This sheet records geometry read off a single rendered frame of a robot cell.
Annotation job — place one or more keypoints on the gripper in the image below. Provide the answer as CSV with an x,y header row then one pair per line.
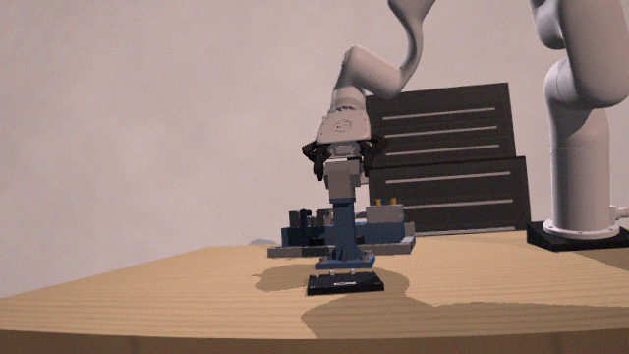
x,y
342,135

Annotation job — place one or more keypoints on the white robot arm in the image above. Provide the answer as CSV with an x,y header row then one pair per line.
x,y
576,90

